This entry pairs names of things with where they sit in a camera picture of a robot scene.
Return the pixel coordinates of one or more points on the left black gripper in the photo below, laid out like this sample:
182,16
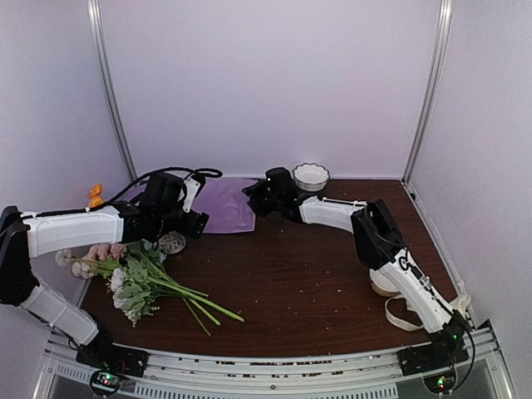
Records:
194,227

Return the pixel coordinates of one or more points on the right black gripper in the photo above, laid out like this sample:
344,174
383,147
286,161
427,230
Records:
254,191

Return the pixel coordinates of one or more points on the purple pink wrapping paper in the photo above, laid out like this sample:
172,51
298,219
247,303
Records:
223,201

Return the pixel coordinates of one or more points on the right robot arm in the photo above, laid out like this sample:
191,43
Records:
380,247

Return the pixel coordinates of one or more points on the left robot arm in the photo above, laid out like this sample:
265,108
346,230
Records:
28,236

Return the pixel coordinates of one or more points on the patterned mug yellow inside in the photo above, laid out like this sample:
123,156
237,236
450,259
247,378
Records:
172,243

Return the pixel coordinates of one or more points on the scalloped white bowl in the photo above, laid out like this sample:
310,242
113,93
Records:
311,177

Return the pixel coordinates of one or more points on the white flower bunch green leaves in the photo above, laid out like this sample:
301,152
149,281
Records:
141,279

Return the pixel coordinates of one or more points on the plain white bowl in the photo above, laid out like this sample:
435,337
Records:
381,285

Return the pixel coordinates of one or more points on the beige ribbon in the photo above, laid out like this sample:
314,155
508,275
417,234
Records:
461,304

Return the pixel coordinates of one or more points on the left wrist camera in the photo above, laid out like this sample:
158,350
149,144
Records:
193,184

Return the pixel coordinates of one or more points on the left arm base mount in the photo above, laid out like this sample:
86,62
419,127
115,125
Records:
117,374

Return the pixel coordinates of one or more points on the front aluminium rail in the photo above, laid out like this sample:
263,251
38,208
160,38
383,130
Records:
375,374

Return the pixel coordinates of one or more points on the left aluminium frame post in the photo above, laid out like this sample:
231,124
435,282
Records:
97,31

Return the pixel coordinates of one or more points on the aluminium frame post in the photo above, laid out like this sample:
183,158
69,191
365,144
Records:
97,31
440,45

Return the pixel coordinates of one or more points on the right aluminium frame post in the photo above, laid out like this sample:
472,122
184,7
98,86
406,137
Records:
440,45

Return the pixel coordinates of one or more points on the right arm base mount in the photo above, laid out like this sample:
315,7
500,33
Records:
435,364

